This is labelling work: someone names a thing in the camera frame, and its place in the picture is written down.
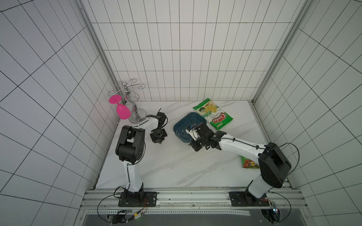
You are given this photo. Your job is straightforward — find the green Chuba chips bag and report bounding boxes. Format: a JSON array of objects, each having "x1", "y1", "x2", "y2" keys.
[{"x1": 193, "y1": 98, "x2": 233, "y2": 130}]

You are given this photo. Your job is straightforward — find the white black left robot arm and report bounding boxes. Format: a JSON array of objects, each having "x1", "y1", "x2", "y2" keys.
[{"x1": 115, "y1": 112, "x2": 168, "y2": 207}]

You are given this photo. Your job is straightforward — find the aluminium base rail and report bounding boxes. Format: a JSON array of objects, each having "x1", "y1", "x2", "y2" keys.
[{"x1": 80, "y1": 187, "x2": 306, "y2": 216}]

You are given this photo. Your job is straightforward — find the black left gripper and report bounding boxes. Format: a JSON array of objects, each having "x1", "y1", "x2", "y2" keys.
[{"x1": 149, "y1": 127, "x2": 167, "y2": 144}]

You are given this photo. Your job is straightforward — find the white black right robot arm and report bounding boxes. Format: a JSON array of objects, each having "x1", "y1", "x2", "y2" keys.
[{"x1": 186, "y1": 122, "x2": 292, "y2": 206}]

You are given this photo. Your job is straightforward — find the green red snack packet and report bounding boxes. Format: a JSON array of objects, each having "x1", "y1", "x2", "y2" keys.
[{"x1": 241, "y1": 156, "x2": 260, "y2": 169}]

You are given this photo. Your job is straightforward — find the pink plastic goblet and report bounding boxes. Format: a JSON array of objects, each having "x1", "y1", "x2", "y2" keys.
[{"x1": 109, "y1": 95, "x2": 131, "y2": 120}]

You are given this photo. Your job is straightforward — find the chrome cup holder stand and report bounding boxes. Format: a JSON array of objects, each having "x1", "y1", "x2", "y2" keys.
[{"x1": 108, "y1": 78, "x2": 147, "y2": 124}]

